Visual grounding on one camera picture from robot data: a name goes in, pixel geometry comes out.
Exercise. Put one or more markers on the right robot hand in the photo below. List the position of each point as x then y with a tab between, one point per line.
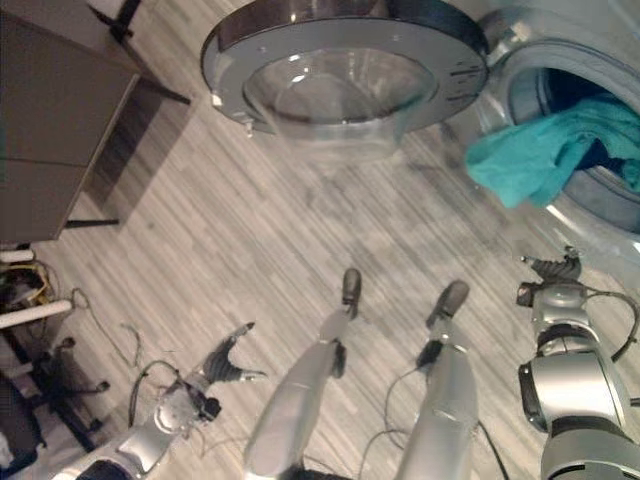
559	270

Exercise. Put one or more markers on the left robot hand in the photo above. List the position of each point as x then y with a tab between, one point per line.
223	361

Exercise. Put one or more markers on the teal towel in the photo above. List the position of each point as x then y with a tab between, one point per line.
540	150

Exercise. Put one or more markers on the round washer door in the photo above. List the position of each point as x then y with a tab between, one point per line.
345	75

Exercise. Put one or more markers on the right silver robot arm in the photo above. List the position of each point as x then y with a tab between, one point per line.
575	390

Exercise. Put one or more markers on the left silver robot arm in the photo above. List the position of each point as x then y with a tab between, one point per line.
150	430

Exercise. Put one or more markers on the left silver robot leg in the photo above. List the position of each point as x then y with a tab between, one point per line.
310	370

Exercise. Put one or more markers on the silver robot leg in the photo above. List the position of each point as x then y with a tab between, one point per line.
440	400
310	370

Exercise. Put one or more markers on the white washing machine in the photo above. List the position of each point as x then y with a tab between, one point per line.
560	150

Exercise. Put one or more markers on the black office chair base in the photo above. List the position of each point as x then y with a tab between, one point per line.
65	385

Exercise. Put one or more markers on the right silver robot leg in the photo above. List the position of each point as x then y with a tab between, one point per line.
440	400

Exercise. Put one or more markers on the white cylindrical tube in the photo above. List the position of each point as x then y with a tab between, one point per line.
32	315

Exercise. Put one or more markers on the dark wooden cabinet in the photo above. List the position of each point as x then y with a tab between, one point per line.
60	125

